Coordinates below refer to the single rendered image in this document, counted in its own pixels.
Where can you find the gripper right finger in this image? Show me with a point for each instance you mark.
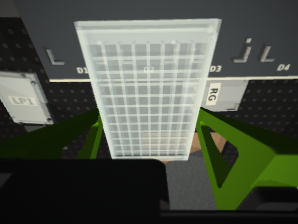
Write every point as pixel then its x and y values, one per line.
pixel 266 159

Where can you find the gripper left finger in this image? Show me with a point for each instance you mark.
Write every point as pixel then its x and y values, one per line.
pixel 48 142

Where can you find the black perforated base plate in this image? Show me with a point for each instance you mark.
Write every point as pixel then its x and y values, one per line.
pixel 271 104

